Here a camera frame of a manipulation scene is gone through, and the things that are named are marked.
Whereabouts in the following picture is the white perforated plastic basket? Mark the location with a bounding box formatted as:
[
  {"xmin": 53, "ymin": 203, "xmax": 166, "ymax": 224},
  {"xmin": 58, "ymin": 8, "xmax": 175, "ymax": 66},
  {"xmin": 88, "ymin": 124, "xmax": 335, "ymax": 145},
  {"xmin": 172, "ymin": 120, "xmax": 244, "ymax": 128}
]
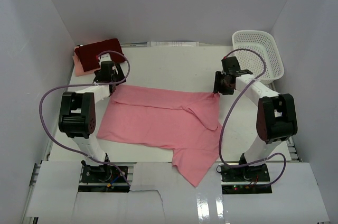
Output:
[{"xmin": 232, "ymin": 30, "xmax": 284, "ymax": 85}]

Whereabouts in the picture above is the pink t-shirt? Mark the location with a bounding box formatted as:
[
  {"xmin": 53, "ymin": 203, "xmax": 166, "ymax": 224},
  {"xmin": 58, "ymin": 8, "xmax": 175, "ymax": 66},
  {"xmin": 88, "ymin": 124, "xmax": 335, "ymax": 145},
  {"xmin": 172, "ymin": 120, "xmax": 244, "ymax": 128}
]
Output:
[{"xmin": 97, "ymin": 85, "xmax": 221, "ymax": 187}]

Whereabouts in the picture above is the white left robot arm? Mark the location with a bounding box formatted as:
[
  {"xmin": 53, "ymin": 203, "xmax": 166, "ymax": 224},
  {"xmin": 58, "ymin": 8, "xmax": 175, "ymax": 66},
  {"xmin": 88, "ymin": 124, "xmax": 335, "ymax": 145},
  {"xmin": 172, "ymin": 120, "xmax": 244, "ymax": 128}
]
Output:
[{"xmin": 58, "ymin": 61, "xmax": 126, "ymax": 181}]

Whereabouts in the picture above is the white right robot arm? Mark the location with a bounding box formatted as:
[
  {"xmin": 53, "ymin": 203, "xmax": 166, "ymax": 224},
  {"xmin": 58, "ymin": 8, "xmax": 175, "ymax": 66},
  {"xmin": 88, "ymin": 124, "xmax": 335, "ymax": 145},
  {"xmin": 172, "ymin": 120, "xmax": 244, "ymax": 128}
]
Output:
[{"xmin": 213, "ymin": 57, "xmax": 298, "ymax": 181}]

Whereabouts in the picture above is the dark red folded t-shirt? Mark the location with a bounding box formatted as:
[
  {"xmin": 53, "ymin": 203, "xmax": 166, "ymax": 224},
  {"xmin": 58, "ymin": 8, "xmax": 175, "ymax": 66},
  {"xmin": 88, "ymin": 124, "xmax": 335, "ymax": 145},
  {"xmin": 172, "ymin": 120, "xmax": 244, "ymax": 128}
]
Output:
[{"xmin": 74, "ymin": 38, "xmax": 123, "ymax": 73}]

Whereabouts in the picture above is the peach folded t-shirt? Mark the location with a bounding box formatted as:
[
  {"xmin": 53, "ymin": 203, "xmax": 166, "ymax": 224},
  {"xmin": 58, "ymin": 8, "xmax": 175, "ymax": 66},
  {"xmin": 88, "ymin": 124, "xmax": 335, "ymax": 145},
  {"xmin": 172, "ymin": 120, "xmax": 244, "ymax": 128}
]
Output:
[{"xmin": 72, "ymin": 54, "xmax": 101, "ymax": 77}]

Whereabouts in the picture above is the white front cover board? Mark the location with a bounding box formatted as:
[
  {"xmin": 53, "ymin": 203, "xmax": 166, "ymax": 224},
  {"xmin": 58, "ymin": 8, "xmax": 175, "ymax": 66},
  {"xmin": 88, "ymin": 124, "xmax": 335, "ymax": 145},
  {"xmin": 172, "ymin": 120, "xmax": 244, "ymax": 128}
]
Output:
[{"xmin": 26, "ymin": 162, "xmax": 330, "ymax": 223}]

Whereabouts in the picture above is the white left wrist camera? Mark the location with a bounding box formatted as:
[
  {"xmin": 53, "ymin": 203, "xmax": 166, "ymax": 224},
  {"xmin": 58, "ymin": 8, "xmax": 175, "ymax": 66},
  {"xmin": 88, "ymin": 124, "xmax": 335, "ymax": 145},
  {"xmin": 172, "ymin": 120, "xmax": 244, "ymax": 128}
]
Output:
[{"xmin": 97, "ymin": 53, "xmax": 112, "ymax": 64}]

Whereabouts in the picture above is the white paper sheet at wall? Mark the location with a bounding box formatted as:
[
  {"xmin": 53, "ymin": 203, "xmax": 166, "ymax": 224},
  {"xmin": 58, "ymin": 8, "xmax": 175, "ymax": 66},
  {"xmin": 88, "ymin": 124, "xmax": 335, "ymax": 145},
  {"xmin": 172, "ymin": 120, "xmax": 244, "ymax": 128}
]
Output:
[{"xmin": 147, "ymin": 41, "xmax": 199, "ymax": 47}]

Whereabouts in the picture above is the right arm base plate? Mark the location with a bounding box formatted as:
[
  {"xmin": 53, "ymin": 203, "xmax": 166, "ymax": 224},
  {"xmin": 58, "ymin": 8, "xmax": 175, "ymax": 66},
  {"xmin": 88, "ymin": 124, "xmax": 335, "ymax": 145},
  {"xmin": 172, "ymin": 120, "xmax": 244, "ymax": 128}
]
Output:
[{"xmin": 216, "ymin": 164, "xmax": 273, "ymax": 195}]

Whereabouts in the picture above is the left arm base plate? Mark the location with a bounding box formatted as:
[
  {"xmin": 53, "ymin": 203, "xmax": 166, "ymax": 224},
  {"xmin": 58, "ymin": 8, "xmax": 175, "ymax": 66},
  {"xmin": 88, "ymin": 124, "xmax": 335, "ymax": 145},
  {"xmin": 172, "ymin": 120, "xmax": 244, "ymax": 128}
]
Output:
[{"xmin": 78, "ymin": 165, "xmax": 130, "ymax": 193}]

